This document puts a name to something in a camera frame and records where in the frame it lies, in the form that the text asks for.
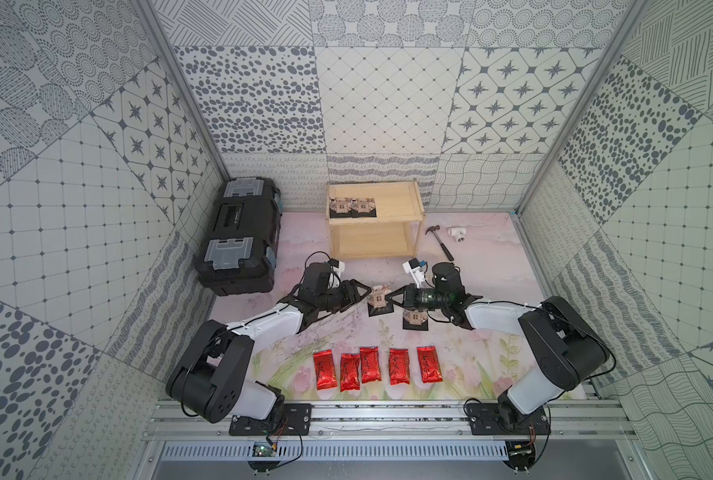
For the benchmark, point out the aluminium mounting rail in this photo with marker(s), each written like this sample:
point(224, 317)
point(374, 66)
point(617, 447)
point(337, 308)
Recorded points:
point(590, 419)

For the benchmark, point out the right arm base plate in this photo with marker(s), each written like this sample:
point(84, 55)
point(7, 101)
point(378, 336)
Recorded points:
point(497, 419)

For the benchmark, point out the light wooden shelf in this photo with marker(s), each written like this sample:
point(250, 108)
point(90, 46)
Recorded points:
point(396, 230)

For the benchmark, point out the red tea bag three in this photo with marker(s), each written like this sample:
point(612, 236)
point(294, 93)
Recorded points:
point(370, 365)

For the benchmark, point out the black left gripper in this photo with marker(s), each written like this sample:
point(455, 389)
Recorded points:
point(344, 294)

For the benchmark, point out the floral tea bag three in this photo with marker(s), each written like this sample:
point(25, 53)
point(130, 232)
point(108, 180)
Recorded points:
point(377, 303)

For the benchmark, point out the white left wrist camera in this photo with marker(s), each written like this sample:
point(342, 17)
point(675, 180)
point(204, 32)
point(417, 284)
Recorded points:
point(336, 270)

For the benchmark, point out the black handled hammer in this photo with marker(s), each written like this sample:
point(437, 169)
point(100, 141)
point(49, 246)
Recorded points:
point(434, 231)

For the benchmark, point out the red tea bag one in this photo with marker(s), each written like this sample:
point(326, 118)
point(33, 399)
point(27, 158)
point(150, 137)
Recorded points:
point(325, 370)

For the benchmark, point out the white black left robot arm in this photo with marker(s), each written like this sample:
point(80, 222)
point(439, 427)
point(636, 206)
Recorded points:
point(211, 379)

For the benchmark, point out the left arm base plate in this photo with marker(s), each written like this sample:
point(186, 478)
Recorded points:
point(291, 420)

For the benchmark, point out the black plastic toolbox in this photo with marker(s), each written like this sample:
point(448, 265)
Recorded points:
point(239, 251)

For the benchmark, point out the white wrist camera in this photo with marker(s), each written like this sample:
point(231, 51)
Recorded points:
point(417, 270)
point(336, 270)

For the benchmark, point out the floral tea bag one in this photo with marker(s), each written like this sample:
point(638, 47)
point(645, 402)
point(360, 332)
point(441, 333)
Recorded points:
point(340, 208)

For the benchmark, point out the red tea bag five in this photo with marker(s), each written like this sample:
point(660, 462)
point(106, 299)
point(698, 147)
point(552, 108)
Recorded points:
point(429, 364)

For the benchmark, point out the red tea bag two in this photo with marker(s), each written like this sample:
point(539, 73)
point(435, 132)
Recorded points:
point(349, 372)

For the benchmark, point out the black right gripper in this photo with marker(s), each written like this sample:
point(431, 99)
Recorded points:
point(408, 296)

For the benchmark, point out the white pipe fitting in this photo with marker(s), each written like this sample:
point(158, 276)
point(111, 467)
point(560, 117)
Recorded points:
point(459, 234)

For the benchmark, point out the green circuit board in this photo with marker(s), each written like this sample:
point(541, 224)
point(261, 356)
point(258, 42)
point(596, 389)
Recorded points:
point(263, 451)

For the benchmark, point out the floral tea bag four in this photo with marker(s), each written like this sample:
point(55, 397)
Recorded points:
point(413, 320)

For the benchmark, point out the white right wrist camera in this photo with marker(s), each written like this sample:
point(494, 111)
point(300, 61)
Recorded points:
point(417, 270)

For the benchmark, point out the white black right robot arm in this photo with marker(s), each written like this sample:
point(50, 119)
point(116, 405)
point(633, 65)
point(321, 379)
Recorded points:
point(566, 350)

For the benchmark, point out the floral tea bag two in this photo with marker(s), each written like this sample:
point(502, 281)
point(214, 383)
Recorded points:
point(363, 208)

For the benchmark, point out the red tea bag four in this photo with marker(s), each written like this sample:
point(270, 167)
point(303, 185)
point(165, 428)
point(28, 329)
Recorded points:
point(398, 366)

